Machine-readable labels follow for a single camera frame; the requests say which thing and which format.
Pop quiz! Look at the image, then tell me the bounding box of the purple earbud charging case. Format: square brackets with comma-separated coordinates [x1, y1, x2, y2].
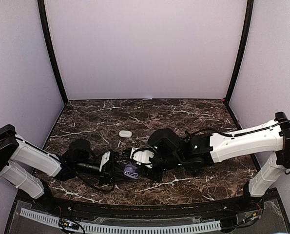
[123, 164, 139, 179]

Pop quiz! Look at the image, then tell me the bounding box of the white earbud charging case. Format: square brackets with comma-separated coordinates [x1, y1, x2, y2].
[119, 130, 132, 138]

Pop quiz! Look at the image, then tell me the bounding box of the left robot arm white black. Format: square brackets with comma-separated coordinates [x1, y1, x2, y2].
[0, 124, 122, 213]

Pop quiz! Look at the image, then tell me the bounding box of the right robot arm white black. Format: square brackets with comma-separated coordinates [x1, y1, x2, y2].
[138, 112, 290, 212]

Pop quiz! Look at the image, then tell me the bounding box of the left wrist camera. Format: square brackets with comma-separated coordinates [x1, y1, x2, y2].
[99, 150, 122, 173]

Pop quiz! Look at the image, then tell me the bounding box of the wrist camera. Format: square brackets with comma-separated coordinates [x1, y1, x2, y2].
[99, 150, 122, 173]
[126, 147, 155, 169]

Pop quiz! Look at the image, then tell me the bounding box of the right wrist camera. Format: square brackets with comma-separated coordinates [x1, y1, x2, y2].
[126, 147, 155, 169]

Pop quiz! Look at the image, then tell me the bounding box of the black front table rail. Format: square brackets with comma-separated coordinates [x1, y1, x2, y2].
[54, 197, 244, 218]

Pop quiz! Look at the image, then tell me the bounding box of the white slotted cable duct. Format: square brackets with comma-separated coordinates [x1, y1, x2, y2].
[19, 208, 222, 234]

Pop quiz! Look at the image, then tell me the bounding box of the left black frame post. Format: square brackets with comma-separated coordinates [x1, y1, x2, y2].
[37, 0, 69, 105]

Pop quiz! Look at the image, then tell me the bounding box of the black frame post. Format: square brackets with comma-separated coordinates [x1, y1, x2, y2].
[224, 0, 254, 105]
[37, 0, 69, 105]

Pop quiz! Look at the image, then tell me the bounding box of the right black frame post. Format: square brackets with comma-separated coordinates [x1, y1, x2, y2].
[224, 0, 254, 105]

